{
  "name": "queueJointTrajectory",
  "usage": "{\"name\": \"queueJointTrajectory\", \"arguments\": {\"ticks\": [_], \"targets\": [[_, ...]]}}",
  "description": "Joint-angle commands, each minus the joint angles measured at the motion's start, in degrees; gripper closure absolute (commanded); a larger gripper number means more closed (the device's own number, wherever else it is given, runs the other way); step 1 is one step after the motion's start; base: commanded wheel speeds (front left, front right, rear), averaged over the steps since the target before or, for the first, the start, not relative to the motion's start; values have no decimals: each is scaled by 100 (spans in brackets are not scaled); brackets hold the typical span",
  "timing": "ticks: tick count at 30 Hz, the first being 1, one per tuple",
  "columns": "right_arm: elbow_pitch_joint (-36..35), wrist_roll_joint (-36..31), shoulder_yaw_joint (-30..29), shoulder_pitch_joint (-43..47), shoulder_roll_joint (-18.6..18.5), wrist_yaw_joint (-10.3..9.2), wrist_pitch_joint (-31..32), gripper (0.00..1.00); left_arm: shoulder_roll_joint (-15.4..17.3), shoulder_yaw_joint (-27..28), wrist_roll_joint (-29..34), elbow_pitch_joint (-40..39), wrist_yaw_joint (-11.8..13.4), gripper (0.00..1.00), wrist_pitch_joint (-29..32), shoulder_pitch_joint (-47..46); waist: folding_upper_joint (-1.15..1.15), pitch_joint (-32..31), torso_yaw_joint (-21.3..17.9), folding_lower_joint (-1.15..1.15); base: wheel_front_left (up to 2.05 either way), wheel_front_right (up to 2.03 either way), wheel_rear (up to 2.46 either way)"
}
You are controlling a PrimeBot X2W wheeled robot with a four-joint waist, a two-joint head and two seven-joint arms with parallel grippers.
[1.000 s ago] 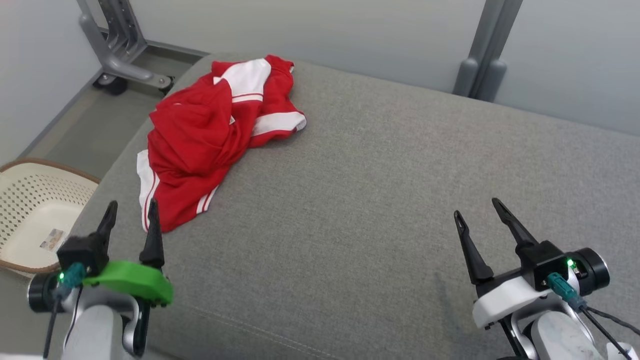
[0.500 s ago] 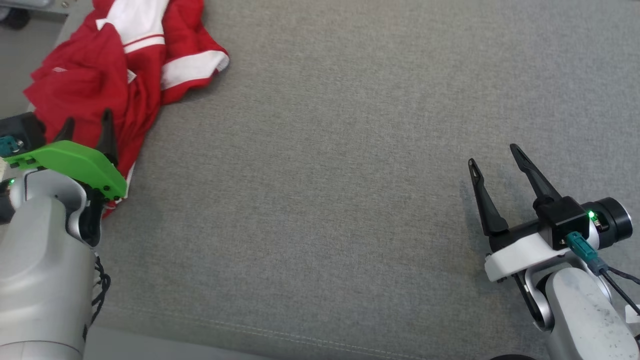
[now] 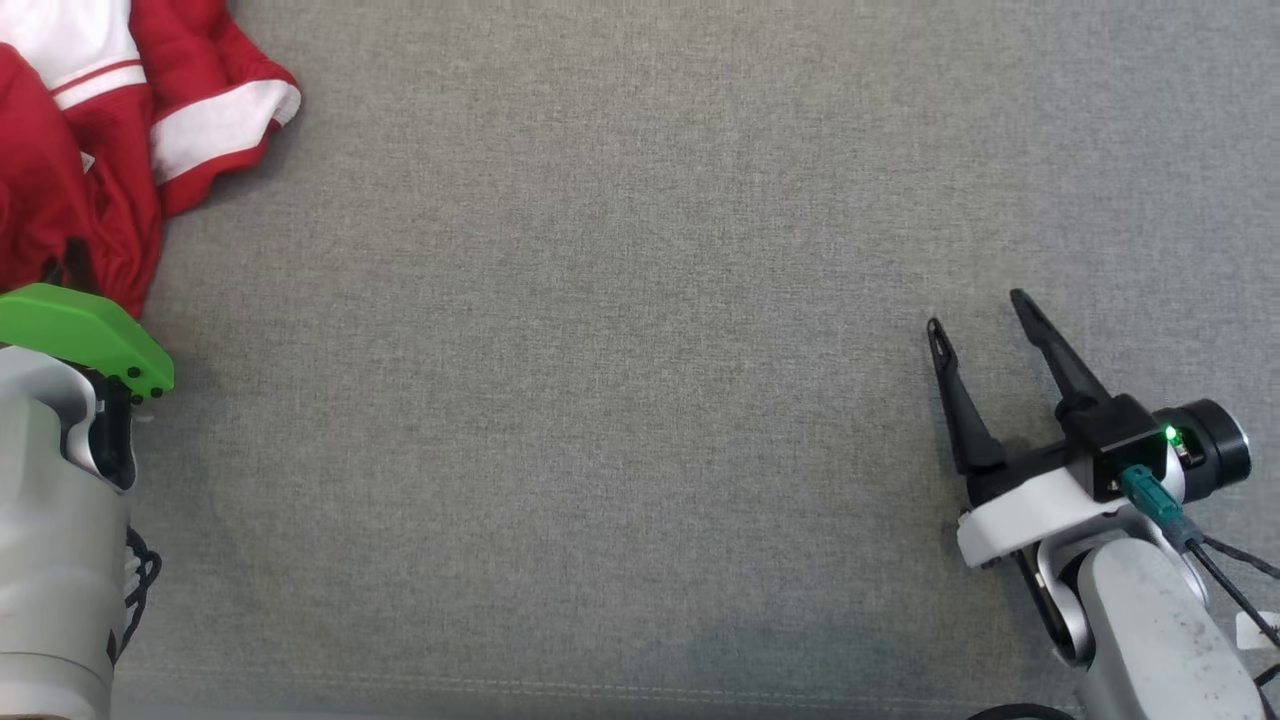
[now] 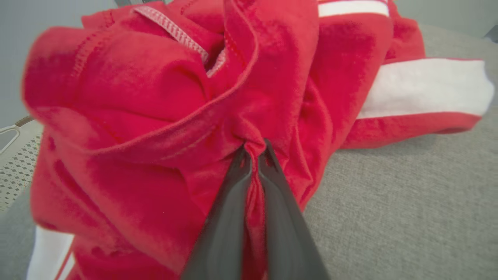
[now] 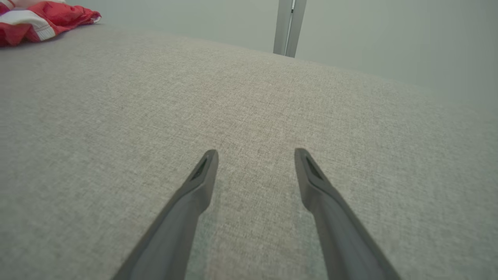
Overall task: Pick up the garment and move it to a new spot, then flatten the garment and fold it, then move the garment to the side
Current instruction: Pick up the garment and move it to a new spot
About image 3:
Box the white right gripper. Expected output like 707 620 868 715
927 289 1187 572

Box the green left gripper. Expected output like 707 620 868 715
0 283 175 402

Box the red white sports jersey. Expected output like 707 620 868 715
0 0 166 316

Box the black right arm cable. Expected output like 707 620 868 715
1120 465 1280 651

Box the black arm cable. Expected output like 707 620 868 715
115 525 163 666
1120 465 1280 651

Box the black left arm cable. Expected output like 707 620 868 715
115 525 163 666

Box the white right cable tag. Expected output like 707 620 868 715
1235 610 1280 651

